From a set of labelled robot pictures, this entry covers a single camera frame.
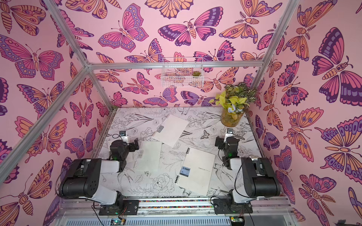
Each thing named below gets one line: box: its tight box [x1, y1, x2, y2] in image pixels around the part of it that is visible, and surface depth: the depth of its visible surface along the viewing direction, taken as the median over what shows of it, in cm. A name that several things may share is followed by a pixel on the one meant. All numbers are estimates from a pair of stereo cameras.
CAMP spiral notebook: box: [174, 146, 216, 196], surface depth 87 cm
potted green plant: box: [208, 82, 257, 128], surface depth 99 cm
